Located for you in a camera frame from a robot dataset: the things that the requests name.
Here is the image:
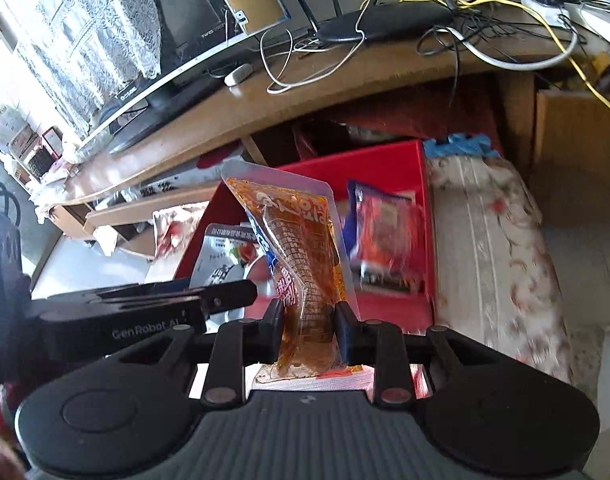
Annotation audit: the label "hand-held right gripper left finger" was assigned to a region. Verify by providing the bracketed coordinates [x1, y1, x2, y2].
[107, 299, 286, 406]

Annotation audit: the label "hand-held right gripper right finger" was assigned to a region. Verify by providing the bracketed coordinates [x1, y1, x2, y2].
[334, 301, 490, 407]

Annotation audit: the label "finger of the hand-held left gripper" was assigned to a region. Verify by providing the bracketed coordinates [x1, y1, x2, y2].
[32, 280, 258, 326]

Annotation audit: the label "white red snack pouch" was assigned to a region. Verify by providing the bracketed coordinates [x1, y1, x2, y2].
[189, 223, 266, 321]

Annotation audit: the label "orange jelly packet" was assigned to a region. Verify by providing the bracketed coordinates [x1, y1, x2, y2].
[221, 160, 370, 391]

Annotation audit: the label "blue red snack packet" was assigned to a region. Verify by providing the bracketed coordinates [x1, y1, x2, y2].
[346, 180, 428, 296]

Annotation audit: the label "red cardboard box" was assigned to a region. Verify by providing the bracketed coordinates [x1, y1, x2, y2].
[175, 140, 436, 336]

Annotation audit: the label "white papers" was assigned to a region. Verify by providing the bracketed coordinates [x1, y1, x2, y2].
[92, 225, 118, 256]

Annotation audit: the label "red cloth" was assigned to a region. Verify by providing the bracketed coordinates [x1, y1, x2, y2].
[197, 142, 246, 168]

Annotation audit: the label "clear plastic bag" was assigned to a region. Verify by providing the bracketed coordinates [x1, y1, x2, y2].
[60, 137, 93, 163]

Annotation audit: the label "small red box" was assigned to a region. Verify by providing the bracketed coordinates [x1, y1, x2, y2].
[41, 127, 64, 157]

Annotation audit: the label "white charger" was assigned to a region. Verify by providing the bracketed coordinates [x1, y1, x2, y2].
[224, 63, 254, 87]

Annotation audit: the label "wooden television stand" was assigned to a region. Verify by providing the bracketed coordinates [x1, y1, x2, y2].
[50, 7, 610, 261]

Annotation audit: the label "black curved television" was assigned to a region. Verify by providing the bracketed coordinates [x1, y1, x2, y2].
[0, 0, 293, 156]

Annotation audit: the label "white lace cloth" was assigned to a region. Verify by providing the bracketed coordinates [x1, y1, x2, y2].
[15, 0, 166, 133]

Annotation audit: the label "wooden cabinet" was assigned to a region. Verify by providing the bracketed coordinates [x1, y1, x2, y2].
[532, 87, 610, 196]

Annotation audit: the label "black router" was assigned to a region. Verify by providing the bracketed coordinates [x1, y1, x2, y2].
[277, 0, 498, 43]

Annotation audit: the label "white power strip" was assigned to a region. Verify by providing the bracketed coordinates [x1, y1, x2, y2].
[520, 0, 610, 43]

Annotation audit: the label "white cable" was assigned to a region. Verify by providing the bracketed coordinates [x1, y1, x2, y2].
[260, 25, 366, 95]

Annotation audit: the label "black cable bundle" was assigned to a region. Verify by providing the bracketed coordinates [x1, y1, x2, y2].
[417, 7, 586, 126]

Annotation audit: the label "grey thick cable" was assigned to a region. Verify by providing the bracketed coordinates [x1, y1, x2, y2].
[455, 30, 580, 70]

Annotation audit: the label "yellow cable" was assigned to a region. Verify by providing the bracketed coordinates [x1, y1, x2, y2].
[360, 0, 610, 126]

